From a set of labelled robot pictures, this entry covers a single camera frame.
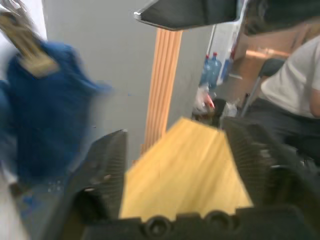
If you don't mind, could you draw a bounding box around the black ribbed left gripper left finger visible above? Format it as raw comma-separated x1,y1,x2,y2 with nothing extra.
51,128,129,227

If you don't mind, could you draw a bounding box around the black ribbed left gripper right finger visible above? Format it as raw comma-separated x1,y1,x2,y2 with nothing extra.
222,116,320,226

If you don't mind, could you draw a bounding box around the blue water bottle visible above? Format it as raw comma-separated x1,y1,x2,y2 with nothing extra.
199,54,213,86
209,51,223,88

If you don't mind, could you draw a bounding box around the person in white shirt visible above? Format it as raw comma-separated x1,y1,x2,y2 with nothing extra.
246,22,320,161

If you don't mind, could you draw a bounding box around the blue sock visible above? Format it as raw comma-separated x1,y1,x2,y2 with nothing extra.
0,41,113,183

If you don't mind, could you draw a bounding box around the white plastic bag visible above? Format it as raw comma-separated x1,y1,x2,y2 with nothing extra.
192,84,216,116

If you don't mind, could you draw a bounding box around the orange slatted wooden panel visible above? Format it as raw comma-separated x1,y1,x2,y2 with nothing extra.
139,26,183,157

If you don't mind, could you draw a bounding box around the black office chair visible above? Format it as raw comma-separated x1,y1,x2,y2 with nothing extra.
240,58,286,117

